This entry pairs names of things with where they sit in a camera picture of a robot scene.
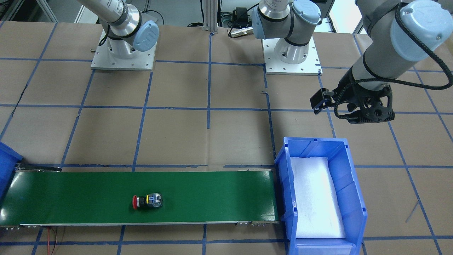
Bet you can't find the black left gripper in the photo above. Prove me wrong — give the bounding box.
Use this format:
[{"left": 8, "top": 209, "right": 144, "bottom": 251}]
[{"left": 310, "top": 68, "right": 395, "bottom": 124}]

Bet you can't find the red push button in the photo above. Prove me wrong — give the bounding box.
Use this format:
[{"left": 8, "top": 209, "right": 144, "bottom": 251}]
[{"left": 132, "top": 192, "right": 163, "bottom": 210}]

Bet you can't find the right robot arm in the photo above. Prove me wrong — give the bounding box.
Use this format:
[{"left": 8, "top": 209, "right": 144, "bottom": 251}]
[{"left": 79, "top": 0, "right": 160, "bottom": 59}]

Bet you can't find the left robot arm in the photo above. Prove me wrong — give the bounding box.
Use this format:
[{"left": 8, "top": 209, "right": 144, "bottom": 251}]
[{"left": 251, "top": 0, "right": 452, "bottom": 124}]

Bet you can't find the blue source bin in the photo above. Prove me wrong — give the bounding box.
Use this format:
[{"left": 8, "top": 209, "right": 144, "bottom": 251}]
[{"left": 275, "top": 137, "right": 367, "bottom": 255}]

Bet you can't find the white foam pad source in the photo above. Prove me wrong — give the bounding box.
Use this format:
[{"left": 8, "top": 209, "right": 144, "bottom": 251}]
[{"left": 290, "top": 157, "right": 346, "bottom": 238}]

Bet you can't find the green conveyor belt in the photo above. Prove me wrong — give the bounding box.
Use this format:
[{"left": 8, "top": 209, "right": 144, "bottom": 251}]
[{"left": 1, "top": 170, "right": 279, "bottom": 227}]

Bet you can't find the blue destination bin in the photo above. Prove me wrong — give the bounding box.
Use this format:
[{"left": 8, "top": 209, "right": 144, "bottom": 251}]
[{"left": 0, "top": 142, "right": 23, "bottom": 203}]

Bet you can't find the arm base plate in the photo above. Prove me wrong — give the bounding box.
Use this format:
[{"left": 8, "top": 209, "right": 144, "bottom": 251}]
[
  {"left": 262, "top": 37, "right": 323, "bottom": 75},
  {"left": 91, "top": 37, "right": 157, "bottom": 71}
]

